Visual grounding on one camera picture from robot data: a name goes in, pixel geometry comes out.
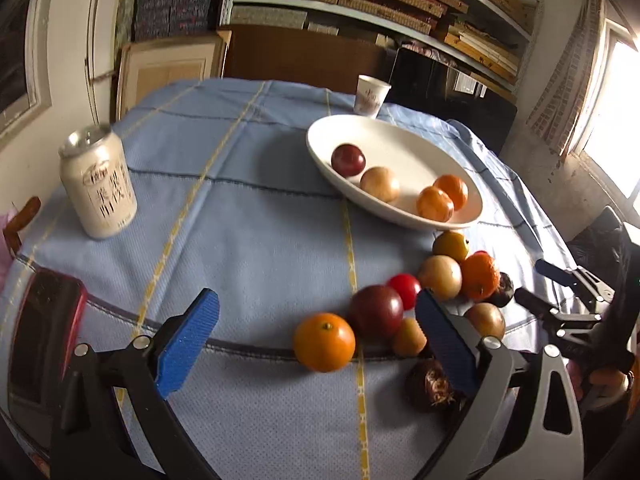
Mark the small dark red plum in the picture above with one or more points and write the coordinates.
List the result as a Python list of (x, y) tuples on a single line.
[(348, 160)]

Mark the white oval bowl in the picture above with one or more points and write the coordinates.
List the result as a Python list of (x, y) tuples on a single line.
[(400, 140)]

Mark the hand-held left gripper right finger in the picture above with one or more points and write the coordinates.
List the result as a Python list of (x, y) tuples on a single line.
[(445, 345)]

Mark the small tan passion fruit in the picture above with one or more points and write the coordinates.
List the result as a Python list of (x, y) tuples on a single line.
[(407, 337)]

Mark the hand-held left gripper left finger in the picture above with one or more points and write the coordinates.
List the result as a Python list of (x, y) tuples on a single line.
[(187, 345)]

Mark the white beverage can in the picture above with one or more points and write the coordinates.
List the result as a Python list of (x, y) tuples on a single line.
[(100, 185)]

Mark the large smooth orange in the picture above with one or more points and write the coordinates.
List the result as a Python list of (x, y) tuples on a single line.
[(324, 342)]

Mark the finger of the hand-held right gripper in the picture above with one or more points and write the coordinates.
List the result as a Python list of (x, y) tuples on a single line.
[(532, 301), (552, 270)]

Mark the white paper cup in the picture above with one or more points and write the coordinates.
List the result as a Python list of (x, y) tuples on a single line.
[(370, 97)]

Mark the black glossy panel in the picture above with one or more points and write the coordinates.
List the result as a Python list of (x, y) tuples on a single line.
[(450, 105)]

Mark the black bag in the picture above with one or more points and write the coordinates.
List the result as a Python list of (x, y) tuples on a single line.
[(597, 235)]

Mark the dark brown mangosteen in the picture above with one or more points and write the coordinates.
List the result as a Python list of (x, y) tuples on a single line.
[(502, 291), (427, 385)]

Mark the rough skinned tangerine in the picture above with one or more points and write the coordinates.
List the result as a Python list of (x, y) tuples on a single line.
[(480, 276)]

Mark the white framed dark window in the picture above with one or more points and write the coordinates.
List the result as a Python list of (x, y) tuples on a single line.
[(15, 60)]

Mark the large pale passion fruit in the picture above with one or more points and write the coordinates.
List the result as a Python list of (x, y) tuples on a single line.
[(440, 277)]

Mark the white metal shelf unit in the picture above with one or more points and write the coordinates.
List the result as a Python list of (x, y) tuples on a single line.
[(380, 20)]

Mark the light wooden framed panel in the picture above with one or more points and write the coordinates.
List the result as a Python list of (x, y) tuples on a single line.
[(170, 70)]

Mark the brown wooden chair back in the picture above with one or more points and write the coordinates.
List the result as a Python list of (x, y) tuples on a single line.
[(22, 220)]

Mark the blue checked tablecloth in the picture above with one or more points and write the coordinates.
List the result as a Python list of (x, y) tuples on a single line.
[(250, 235)]

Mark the yellow orange citrus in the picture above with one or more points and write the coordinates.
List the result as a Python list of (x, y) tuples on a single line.
[(450, 246)]

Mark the large dark red plum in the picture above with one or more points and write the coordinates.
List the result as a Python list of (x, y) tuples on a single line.
[(375, 312)]

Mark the dark brown board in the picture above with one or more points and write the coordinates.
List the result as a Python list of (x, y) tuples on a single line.
[(300, 57)]

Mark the red edged black phone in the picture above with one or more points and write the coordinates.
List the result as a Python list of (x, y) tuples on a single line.
[(40, 350)]

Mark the red tomato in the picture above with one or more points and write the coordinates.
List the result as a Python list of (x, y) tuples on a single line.
[(404, 287)]

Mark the stack of blue patterned boxes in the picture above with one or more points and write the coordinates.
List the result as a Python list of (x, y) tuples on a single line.
[(170, 7)]

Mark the bright window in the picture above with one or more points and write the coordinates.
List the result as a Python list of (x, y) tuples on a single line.
[(617, 105)]

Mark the person's right hand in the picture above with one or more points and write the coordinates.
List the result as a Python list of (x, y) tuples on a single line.
[(607, 376)]

